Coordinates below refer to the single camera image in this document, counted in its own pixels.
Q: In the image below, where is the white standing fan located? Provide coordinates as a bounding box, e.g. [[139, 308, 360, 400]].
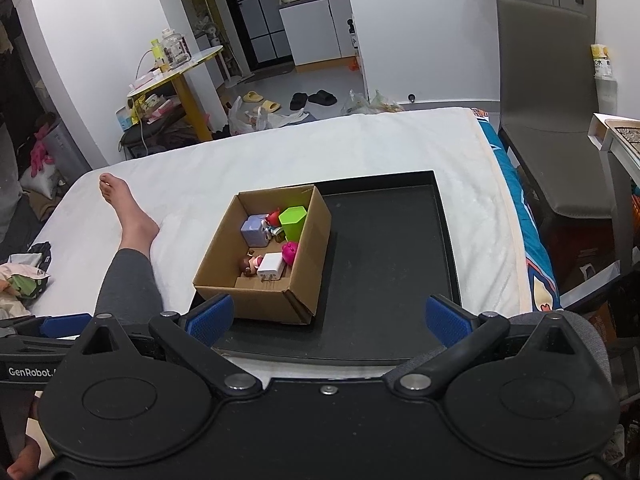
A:
[[195, 20, 256, 83]]

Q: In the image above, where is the clear glass jar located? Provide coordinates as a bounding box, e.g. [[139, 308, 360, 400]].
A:
[[160, 27, 192, 66]]

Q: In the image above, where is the person's left leg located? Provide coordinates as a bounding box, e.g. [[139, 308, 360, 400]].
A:
[[95, 172, 163, 326]]

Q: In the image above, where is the green plastic box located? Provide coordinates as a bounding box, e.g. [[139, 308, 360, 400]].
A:
[[278, 205, 307, 241]]

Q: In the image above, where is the purple cube toy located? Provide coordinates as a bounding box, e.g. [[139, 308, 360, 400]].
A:
[[240, 216, 271, 247]]

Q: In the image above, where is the black tray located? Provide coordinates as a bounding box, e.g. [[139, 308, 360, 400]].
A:
[[187, 170, 462, 361]]

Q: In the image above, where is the brown cardboard box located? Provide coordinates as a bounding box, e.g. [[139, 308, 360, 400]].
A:
[[193, 185, 332, 326]]

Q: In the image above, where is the white framed side table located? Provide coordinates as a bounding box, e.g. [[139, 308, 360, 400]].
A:
[[589, 112, 640, 281]]

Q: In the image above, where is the blue and red toy figure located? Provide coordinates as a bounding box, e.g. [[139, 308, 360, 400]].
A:
[[265, 211, 286, 241]]

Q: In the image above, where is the person's left hand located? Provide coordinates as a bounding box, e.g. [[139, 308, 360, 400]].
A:
[[10, 437, 53, 478]]

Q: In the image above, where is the white wall charger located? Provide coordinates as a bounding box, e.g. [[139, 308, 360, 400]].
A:
[[257, 252, 286, 281]]

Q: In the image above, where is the pile of clothes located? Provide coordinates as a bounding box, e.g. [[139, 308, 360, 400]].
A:
[[0, 241, 53, 316]]

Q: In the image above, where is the white cabinet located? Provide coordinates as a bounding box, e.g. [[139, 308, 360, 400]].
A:
[[277, 0, 358, 67]]

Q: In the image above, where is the pink cloth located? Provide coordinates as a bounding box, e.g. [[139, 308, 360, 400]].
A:
[[30, 127, 56, 178]]

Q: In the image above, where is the yellow and white carton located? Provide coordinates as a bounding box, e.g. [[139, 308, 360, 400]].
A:
[[591, 44, 613, 78]]

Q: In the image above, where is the yellow side table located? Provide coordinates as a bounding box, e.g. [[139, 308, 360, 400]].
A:
[[126, 45, 224, 143]]

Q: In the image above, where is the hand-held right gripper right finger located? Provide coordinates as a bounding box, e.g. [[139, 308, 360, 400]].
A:
[[393, 294, 581, 397]]

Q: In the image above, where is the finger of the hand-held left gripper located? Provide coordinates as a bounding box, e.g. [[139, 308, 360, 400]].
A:
[[0, 313, 93, 348]]

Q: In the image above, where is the black-framed glass door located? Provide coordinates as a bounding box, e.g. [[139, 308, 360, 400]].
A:
[[222, 0, 296, 68]]

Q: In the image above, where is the white plastic bag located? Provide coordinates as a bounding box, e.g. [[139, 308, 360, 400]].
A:
[[227, 96, 311, 135]]

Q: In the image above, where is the grey chair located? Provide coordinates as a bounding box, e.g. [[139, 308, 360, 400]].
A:
[[496, 0, 621, 221]]

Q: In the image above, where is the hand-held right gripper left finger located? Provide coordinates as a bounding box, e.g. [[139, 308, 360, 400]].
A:
[[76, 294, 262, 398]]

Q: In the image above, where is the clear plastic bag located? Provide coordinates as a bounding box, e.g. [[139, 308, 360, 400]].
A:
[[341, 89, 405, 116]]

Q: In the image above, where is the blue printed bed sheet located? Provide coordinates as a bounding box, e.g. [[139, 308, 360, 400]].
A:
[[472, 107, 566, 311]]

